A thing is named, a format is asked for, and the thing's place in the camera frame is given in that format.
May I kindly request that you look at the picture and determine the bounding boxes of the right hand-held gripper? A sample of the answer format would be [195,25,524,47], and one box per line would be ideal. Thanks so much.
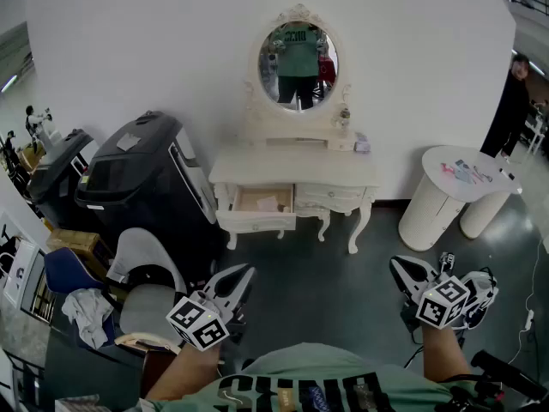
[389,251,500,332]

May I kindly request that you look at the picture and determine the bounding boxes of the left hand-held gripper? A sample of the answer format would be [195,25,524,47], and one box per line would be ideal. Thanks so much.
[166,263,257,352]

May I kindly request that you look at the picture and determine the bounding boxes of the cream large drawer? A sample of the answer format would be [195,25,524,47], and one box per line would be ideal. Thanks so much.
[215,183,298,234]

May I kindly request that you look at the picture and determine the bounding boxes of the person's right forearm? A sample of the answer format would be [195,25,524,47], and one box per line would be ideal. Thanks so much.
[422,324,473,381]

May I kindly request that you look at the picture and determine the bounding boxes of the person's left forearm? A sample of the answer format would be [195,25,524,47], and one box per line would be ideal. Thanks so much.
[145,341,224,403]

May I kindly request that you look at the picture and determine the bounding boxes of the white ornate dressing table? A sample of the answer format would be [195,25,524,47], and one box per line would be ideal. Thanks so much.
[208,118,382,256]

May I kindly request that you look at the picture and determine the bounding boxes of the grey office chair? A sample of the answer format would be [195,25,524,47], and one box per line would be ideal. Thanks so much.
[106,227,190,347]

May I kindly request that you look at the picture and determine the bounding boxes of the white ribbed side table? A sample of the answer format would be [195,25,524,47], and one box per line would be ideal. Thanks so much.
[397,144,523,252]

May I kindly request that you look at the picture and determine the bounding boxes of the person's green shirt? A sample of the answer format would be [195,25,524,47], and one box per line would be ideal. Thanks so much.
[141,342,516,412]

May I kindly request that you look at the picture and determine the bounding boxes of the pale blue packet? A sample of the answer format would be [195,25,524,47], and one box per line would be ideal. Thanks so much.
[453,159,477,185]

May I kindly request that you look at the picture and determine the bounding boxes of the white crumpled cloth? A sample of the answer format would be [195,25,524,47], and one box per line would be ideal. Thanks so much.
[61,288,115,350]

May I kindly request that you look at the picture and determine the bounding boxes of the brown cardboard box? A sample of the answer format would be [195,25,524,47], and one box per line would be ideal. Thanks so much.
[45,228,115,274]

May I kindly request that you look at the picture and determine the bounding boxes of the blue chair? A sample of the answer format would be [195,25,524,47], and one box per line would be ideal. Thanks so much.
[44,246,117,351]

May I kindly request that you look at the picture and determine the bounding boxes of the small glass bottle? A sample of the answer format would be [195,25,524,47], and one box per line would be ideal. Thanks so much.
[332,107,352,130]

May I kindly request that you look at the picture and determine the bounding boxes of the black grey machine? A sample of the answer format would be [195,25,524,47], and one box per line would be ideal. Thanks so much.
[26,129,95,227]

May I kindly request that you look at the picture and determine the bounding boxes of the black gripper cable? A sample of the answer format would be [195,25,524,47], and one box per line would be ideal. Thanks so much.
[402,328,425,368]

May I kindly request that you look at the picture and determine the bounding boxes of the white cable with adapter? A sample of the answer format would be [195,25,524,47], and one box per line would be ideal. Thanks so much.
[512,238,544,360]

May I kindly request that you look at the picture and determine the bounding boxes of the oval mirror cream frame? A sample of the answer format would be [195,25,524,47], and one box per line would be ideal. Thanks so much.
[244,3,353,124]

